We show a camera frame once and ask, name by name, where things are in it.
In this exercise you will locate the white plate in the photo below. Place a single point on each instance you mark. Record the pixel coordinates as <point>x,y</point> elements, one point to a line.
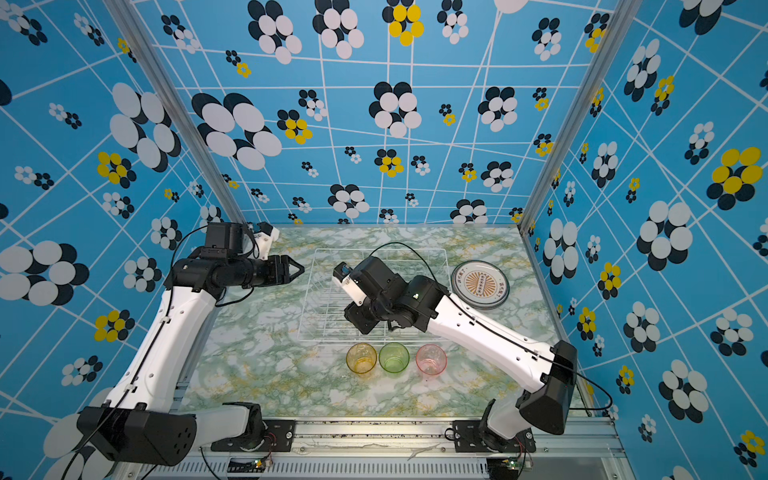
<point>480,284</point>

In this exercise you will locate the yellow drinking glass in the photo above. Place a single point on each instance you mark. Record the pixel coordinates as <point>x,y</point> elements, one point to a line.
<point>361,358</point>

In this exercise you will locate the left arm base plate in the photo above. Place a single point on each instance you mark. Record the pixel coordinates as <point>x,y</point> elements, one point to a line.
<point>270,435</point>

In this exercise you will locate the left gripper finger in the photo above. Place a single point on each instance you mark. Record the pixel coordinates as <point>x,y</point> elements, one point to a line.
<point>295,264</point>
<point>295,275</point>

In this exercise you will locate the green drinking glass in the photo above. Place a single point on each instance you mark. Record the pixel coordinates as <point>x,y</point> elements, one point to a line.
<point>394,357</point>

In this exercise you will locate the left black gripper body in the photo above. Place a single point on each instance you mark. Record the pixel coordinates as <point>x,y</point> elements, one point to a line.
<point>256,271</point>

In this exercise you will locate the aluminium front rail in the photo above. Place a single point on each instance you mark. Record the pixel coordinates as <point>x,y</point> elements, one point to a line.
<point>407,448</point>

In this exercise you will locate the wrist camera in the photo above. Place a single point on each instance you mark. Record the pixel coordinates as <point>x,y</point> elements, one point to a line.
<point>265,236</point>
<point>342,278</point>

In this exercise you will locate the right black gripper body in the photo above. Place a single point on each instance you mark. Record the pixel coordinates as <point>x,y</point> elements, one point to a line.
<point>370,315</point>

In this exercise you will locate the pink drinking glass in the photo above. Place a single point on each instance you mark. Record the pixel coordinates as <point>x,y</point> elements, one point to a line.
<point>431,359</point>

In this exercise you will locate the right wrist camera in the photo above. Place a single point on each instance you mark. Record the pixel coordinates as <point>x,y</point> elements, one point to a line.
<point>342,278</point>

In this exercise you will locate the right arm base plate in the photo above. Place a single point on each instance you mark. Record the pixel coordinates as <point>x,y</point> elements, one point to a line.
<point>469,437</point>

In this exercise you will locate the white wire dish rack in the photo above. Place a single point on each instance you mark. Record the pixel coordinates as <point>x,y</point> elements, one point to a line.
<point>322,318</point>

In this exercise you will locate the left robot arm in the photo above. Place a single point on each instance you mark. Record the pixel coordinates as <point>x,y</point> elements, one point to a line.
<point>137,423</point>

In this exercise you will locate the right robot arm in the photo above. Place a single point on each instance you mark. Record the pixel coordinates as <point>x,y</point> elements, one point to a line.
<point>546,373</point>

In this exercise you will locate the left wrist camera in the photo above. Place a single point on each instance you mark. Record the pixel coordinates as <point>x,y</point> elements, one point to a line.
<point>265,236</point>

